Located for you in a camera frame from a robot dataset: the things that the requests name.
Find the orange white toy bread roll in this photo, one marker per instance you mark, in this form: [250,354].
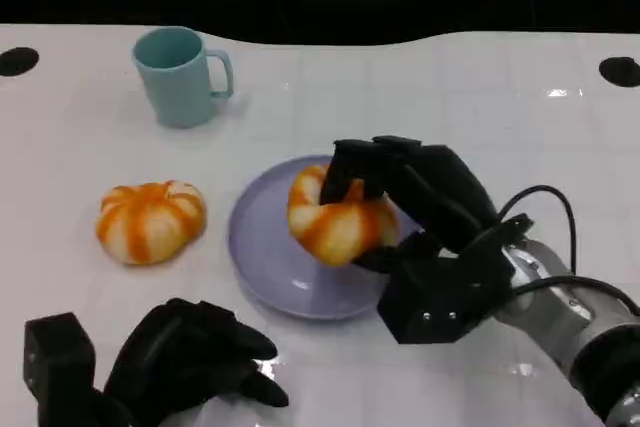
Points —
[340,229]
[150,224]

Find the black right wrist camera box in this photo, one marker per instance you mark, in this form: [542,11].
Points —
[430,312]

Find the pale green mug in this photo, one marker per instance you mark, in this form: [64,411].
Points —
[172,79]

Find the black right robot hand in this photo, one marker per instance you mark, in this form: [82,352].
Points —
[440,197]

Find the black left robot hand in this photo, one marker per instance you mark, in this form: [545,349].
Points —
[175,352]

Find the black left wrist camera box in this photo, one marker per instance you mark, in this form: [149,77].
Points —
[57,367]

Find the lilac plate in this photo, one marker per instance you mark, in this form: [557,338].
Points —
[270,252]

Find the black table grommet hole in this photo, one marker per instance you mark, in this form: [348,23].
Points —
[620,71]
[18,61]

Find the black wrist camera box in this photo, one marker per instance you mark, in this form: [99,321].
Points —
[57,367]
[430,312]

